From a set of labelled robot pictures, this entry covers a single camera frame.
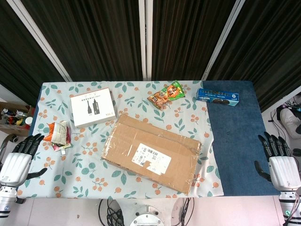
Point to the white partition frame post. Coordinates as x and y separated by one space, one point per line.
282 99
145 40
40 38
223 40

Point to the orange snack packet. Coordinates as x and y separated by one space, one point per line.
47 136

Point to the large brown cardboard box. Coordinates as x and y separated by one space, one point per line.
150 153

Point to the black pleated curtain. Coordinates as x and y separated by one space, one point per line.
16 58
188 40
94 40
265 47

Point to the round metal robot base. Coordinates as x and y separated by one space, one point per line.
147 217

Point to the black caster wheel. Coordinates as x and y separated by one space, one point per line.
13 138

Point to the floral leaf tablecloth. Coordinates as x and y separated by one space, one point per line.
77 164

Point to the white flat product box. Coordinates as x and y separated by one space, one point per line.
92 108

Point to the red pink snack packet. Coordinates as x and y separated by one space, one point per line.
68 136

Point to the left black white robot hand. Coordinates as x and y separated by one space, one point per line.
15 166

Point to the orange green snack bag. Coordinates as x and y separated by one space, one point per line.
165 95

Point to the black electronic device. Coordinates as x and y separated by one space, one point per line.
288 107

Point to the cardboard box of clutter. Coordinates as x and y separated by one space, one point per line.
14 128

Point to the white shoe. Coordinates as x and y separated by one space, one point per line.
290 118

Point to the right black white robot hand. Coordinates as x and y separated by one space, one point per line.
283 171

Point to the white printed snack packet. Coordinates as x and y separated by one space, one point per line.
58 132

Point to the blue cookie box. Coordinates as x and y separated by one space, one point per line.
217 97

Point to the white round jar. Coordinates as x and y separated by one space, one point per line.
29 121

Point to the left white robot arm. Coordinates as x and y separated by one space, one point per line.
5 200

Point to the small white pink pouch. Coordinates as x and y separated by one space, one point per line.
58 147

